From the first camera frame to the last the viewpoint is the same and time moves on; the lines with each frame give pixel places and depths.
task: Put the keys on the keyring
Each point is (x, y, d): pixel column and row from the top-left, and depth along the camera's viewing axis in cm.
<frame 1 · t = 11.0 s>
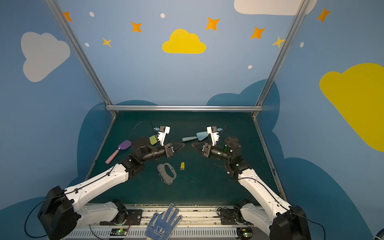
left hand: (184, 146, 68), fingers open
right hand: (194, 143, 70), fingers open
purple pink toy shovel: (123, 146, 102), point 2 cm above the table

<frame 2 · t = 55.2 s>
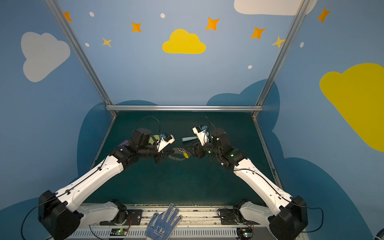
left hand: (173, 150, 74), fingers closed
right hand: (191, 143, 73), fingers open
the named things where they were.

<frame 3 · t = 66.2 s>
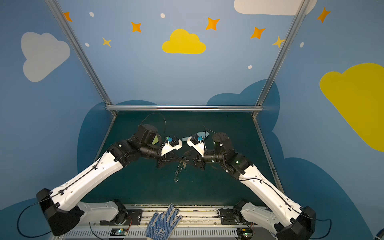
left hand: (180, 157, 65), fingers closed
right hand: (186, 154, 66), fingers open
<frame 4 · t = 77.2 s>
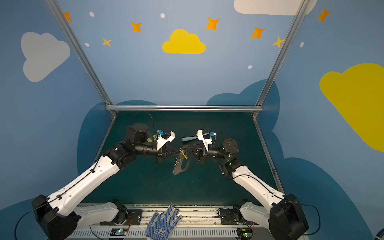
left hand: (179, 152, 64), fingers closed
right hand: (184, 146, 63), fingers closed
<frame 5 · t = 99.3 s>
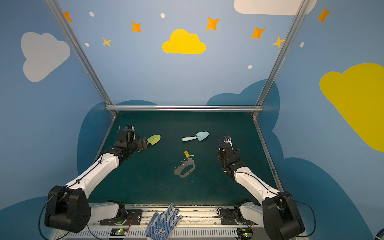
left hand: (140, 141, 87), fingers open
right hand: (230, 148, 88), fingers open
